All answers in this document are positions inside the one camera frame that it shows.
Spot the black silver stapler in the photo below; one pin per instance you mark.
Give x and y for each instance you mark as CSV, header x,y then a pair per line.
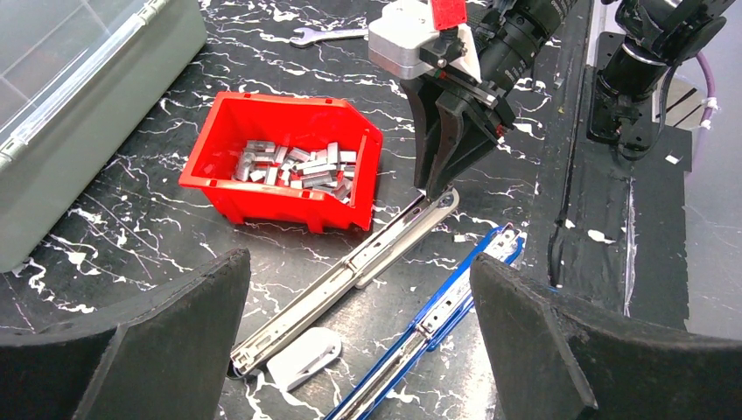
x,y
357,269

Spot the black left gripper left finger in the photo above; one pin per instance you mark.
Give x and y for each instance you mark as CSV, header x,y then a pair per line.
x,y
162,354

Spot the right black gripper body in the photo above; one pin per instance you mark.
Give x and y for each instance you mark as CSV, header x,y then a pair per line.
x,y
479,57

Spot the silver open-end wrench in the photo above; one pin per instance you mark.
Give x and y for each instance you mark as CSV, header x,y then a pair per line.
x,y
306,36

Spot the clear plastic storage box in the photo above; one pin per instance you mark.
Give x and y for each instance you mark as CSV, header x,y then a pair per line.
x,y
77,77

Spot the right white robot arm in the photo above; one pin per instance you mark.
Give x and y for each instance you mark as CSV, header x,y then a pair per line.
x,y
658,37

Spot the pile of staple strips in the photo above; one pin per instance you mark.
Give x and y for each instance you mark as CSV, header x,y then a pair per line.
x,y
329,170

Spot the blue stapler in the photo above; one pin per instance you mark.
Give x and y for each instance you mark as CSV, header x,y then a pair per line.
x,y
445,309

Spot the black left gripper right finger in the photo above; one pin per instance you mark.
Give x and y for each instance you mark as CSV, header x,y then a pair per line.
x,y
558,356

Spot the red plastic bin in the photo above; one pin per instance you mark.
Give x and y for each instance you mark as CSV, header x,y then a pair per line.
x,y
307,123

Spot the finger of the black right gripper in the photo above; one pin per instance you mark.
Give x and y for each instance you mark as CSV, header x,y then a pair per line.
x,y
464,134
424,97

